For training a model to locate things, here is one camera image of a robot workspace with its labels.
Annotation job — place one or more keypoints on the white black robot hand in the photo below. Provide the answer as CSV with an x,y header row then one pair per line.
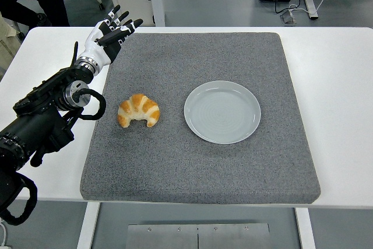
x,y
94,47

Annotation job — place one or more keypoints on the golden croissant bread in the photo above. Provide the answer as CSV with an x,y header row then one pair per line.
x,y
138,106

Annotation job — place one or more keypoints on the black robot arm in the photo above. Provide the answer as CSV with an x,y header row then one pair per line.
x,y
29,120

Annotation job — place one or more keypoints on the round grey plate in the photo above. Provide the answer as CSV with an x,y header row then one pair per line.
x,y
221,115

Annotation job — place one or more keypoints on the beige cloth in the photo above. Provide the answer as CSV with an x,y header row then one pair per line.
x,y
7,42

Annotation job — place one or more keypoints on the grey felt mat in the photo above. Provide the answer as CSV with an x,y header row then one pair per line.
x,y
175,158

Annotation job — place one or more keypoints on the white table leg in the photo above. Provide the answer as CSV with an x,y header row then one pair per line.
x,y
87,225
306,228

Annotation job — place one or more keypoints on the grey floor socket box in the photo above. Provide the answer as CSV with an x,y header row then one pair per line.
x,y
288,18

